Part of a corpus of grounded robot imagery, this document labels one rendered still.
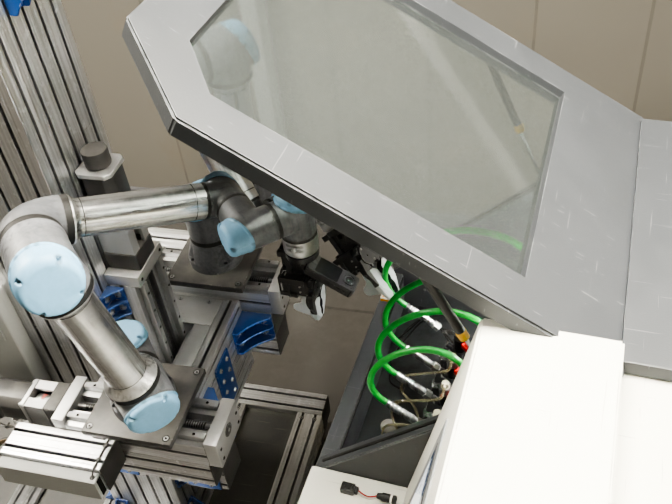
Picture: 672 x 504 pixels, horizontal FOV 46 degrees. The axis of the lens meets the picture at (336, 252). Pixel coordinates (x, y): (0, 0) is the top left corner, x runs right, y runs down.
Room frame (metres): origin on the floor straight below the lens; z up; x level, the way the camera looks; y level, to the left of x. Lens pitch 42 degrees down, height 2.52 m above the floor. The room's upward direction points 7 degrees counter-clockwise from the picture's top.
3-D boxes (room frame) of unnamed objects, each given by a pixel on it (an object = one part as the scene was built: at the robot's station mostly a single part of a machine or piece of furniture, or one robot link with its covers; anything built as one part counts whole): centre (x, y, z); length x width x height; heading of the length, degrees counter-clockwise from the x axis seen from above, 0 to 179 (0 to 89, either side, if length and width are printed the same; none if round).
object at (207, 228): (1.67, 0.32, 1.20); 0.13 x 0.12 x 0.14; 122
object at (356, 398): (1.32, -0.04, 0.87); 0.62 x 0.04 x 0.16; 157
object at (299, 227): (1.24, 0.07, 1.51); 0.09 x 0.08 x 0.11; 114
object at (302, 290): (1.24, 0.08, 1.35); 0.09 x 0.08 x 0.12; 67
